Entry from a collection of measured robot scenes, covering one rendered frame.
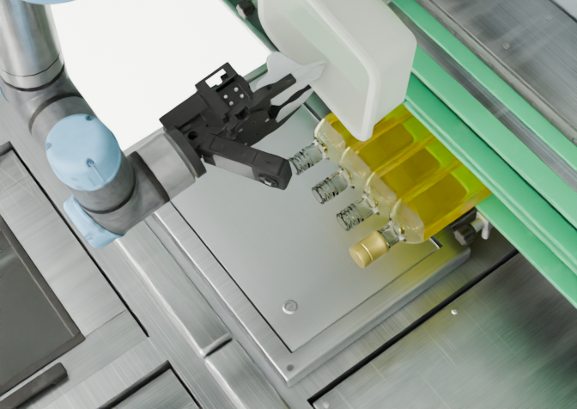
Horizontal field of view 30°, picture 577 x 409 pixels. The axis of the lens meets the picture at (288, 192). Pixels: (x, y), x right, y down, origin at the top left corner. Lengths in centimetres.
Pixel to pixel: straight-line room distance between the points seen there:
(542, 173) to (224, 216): 53
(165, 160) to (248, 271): 37
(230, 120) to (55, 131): 22
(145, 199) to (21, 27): 26
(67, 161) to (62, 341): 54
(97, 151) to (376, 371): 59
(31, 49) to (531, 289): 83
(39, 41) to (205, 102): 24
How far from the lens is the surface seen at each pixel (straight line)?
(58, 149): 120
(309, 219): 165
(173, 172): 130
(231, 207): 168
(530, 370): 159
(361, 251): 145
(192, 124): 134
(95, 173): 119
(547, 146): 141
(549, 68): 146
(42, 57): 122
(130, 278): 167
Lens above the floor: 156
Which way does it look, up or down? 15 degrees down
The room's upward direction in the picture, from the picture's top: 123 degrees counter-clockwise
